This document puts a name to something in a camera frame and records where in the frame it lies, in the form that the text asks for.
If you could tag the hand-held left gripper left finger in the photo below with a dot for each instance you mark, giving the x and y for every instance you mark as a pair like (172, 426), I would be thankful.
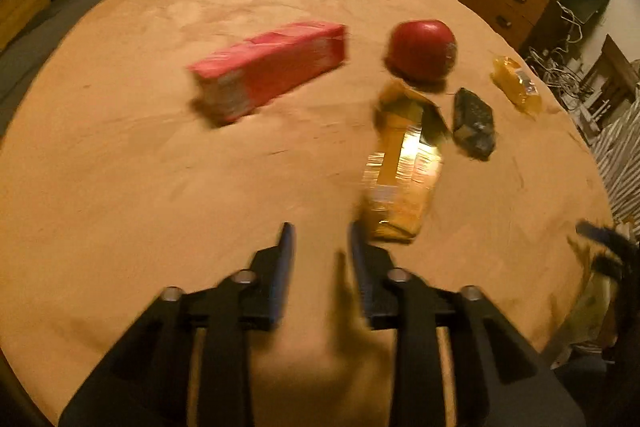
(279, 287)

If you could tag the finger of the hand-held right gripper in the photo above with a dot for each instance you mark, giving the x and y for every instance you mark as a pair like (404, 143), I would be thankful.
(610, 267)
(600, 234)

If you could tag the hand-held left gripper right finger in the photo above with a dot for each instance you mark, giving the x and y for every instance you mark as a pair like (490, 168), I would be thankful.
(365, 292)

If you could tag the gold foil packet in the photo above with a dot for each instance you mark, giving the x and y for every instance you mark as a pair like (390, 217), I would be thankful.
(400, 177)

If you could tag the striped cloth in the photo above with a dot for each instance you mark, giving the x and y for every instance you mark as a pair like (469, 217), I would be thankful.
(620, 157)

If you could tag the yellow plastic packet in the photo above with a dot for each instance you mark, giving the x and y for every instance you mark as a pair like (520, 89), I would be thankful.
(517, 87)

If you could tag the dark patterned cloth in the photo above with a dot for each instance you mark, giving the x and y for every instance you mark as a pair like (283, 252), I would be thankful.
(472, 122)

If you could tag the dark wooden chair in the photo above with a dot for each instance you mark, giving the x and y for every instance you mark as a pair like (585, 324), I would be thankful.
(615, 62)

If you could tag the red carton box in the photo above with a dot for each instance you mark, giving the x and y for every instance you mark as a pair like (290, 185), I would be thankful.
(270, 72)

